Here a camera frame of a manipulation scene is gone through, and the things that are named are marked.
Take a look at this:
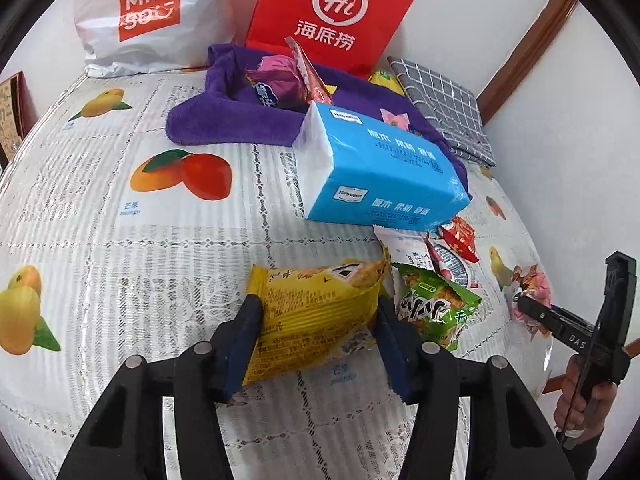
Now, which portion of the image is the light pink snack packet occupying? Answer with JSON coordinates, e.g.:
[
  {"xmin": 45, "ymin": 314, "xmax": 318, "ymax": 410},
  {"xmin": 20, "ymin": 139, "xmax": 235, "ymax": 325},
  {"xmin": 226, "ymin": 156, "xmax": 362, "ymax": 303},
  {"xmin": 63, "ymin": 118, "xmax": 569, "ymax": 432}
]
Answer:
[{"xmin": 380, "ymin": 108, "xmax": 412, "ymax": 133}]

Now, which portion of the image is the brown wooden door frame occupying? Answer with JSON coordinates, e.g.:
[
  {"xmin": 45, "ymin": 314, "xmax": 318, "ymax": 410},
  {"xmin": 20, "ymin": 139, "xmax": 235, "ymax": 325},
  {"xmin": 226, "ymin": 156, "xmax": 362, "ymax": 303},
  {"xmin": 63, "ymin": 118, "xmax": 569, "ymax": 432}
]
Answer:
[{"xmin": 477, "ymin": 0, "xmax": 580, "ymax": 123}]

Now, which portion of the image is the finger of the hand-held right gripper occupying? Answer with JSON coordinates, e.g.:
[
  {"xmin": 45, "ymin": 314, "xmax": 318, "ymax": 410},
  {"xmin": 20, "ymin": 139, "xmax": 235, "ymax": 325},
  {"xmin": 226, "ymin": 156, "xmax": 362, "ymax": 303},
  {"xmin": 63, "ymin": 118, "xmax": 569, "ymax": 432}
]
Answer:
[{"xmin": 516, "ymin": 296, "xmax": 563, "ymax": 333}]

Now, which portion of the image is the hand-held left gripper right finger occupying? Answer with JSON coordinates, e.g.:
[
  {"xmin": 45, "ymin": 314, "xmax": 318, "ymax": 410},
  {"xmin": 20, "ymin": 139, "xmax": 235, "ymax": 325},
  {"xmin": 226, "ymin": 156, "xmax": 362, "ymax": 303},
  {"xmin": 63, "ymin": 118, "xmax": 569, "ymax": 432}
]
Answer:
[{"xmin": 376, "ymin": 295, "xmax": 576, "ymax": 480}]

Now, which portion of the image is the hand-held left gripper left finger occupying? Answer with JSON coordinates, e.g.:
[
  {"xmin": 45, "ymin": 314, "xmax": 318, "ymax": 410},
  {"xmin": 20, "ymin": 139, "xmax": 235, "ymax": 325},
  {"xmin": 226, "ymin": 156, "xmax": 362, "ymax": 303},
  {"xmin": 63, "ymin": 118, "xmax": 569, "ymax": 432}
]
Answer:
[{"xmin": 56, "ymin": 295, "xmax": 265, "ymax": 480}]

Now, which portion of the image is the yellow green snack packet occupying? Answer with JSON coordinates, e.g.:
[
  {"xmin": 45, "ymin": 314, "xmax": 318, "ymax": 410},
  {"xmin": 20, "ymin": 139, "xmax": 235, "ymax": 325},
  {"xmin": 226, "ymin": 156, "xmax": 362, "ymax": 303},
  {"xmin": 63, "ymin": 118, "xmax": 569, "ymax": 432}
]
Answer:
[{"xmin": 367, "ymin": 70, "xmax": 405, "ymax": 95}]

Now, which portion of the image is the purple towel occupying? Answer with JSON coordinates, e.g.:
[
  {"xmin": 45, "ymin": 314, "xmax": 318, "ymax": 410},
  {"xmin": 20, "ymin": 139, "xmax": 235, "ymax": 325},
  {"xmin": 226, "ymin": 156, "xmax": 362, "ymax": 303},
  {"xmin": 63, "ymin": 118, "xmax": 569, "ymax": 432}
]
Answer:
[{"xmin": 165, "ymin": 44, "xmax": 468, "ymax": 196}]

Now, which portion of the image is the grey checked folded cloth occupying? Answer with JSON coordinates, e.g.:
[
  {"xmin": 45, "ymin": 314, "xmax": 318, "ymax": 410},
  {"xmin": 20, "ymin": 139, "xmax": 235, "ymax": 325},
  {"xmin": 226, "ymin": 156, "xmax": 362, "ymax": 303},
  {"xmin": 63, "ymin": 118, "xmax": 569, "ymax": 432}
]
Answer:
[{"xmin": 387, "ymin": 56, "xmax": 498, "ymax": 168}]

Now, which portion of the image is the patterned box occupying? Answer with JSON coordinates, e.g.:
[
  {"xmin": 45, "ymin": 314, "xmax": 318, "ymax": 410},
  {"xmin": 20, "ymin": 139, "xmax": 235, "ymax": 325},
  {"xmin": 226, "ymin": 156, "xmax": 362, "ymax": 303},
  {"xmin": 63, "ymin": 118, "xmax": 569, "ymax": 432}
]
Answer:
[{"xmin": 0, "ymin": 72, "xmax": 40, "ymax": 171}]

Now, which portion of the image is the white plastic bag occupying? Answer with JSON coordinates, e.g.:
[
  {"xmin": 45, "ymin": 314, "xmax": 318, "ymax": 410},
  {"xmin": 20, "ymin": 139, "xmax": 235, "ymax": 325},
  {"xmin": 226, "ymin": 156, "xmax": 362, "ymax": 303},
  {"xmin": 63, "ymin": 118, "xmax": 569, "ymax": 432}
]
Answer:
[{"xmin": 74, "ymin": 0, "xmax": 236, "ymax": 78}]

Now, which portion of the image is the blue tissue pack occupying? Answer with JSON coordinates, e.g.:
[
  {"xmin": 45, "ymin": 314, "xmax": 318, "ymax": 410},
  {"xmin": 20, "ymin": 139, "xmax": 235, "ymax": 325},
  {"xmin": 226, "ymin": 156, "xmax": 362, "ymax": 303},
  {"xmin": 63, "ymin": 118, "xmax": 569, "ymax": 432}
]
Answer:
[{"xmin": 291, "ymin": 101, "xmax": 472, "ymax": 232}]

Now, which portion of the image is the person's right forearm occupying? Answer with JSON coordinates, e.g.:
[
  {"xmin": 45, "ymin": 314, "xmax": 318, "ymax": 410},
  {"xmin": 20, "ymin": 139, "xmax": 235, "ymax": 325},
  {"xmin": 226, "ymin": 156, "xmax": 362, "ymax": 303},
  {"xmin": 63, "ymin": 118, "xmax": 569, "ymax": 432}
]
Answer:
[{"xmin": 565, "ymin": 430, "xmax": 618, "ymax": 480}]

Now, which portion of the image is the red paper bag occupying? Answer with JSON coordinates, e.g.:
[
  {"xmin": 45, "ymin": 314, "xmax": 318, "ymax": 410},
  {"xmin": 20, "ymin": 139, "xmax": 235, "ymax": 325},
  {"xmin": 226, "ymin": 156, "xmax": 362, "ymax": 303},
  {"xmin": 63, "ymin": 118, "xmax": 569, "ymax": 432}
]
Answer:
[{"xmin": 245, "ymin": 0, "xmax": 426, "ymax": 78}]

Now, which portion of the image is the person's right hand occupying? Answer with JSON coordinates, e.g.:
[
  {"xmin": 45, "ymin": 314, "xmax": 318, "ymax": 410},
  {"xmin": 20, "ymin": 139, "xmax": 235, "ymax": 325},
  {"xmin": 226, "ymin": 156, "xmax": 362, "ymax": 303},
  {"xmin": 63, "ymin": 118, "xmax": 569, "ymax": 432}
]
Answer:
[{"xmin": 552, "ymin": 352, "xmax": 623, "ymax": 441}]

